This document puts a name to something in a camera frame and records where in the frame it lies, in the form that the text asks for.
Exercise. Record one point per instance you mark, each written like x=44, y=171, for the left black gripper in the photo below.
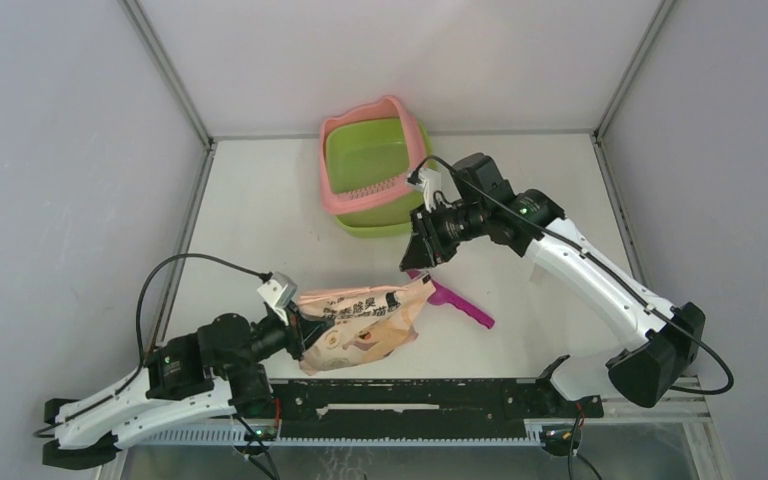
x=301, y=330

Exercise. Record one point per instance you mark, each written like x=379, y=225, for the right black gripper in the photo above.
x=420, y=251

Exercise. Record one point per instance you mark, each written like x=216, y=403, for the magenta plastic scoop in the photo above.
x=463, y=308

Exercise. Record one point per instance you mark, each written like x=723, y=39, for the cat litter bag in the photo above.
x=370, y=323

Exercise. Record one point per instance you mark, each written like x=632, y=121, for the pink green litter box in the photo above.
x=365, y=155

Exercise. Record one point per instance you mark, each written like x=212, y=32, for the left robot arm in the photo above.
x=215, y=371

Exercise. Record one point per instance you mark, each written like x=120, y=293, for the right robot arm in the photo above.
x=656, y=341

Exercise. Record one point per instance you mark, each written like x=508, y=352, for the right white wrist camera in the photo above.
x=427, y=181

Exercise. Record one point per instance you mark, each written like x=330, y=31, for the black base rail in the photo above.
x=418, y=409

